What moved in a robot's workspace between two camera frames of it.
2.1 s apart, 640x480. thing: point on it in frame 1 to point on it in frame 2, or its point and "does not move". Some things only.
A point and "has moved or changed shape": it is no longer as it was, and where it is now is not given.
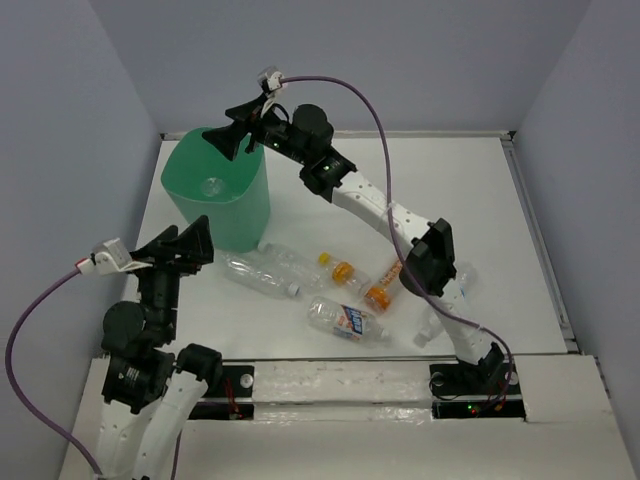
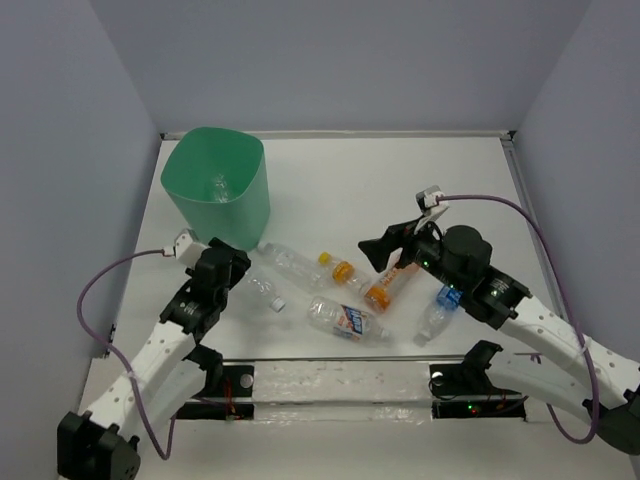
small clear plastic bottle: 213,186 has moved or changed shape
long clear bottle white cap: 307,272 does not move
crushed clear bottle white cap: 256,273 to 265,290
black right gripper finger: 248,111 to 379,250
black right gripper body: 272,131 to 425,250
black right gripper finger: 227,138 to 379,251
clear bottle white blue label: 345,320 does not move
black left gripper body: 166,272 to 237,266
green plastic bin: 233,194 does not move
